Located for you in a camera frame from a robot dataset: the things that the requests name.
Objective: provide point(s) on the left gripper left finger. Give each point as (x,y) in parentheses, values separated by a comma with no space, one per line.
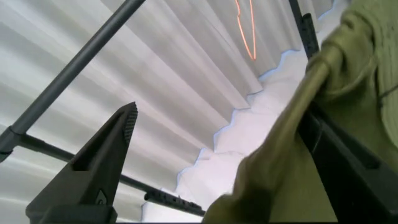
(93,168)

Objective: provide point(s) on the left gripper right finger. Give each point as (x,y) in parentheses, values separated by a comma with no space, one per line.
(357,186)

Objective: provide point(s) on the green shirt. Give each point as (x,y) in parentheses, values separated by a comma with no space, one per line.
(351,62)

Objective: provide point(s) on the black clothes rack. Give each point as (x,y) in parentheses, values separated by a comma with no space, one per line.
(76,62)

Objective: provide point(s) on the pink clothes hanger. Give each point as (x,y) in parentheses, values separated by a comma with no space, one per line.
(254,57)

